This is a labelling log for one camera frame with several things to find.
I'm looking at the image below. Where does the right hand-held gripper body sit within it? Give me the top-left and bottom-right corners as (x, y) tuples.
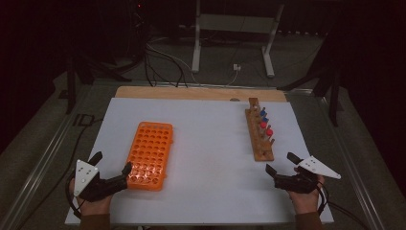
(273, 155), (342, 195)

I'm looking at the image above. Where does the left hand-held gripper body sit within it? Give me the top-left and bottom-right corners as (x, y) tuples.
(74, 159), (128, 203)

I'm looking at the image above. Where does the wooden tube rack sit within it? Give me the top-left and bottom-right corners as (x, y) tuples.
(244, 97), (276, 162)

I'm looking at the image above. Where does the orange plastic tube rack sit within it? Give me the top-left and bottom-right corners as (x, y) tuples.
(126, 121), (174, 192)

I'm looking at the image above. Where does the person's right hand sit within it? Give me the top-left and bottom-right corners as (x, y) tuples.
(286, 176), (326, 216)

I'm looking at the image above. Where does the person's left hand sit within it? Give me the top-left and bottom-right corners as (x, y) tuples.
(68, 176), (114, 217)

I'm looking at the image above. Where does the white table mat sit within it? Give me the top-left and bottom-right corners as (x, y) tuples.
(64, 97), (334, 226)

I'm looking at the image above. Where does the black tripod stand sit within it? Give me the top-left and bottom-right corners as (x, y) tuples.
(65, 54), (132, 115)
(277, 61), (345, 127)

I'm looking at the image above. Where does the dark equipment rack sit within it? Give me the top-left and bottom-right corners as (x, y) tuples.
(125, 0), (151, 66)

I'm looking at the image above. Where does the black floor cable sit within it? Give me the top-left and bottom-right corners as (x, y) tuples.
(15, 118), (104, 230)

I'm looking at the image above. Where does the left hand-held gripper cable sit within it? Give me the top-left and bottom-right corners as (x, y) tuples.
(64, 173), (83, 220)

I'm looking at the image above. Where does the hand-held gripper cable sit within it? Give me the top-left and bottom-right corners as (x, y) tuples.
(64, 173), (83, 220)
(315, 183), (368, 230)

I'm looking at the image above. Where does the right hand-held gripper cable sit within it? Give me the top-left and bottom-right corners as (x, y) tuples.
(315, 183), (368, 230)

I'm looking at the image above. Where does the bundle of black cables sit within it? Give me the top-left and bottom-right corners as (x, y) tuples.
(143, 44), (190, 89)

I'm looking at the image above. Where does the white cable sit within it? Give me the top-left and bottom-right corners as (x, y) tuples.
(147, 36), (240, 88)

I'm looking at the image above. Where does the white metal desk frame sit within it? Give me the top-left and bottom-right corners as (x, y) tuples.
(191, 0), (285, 79)

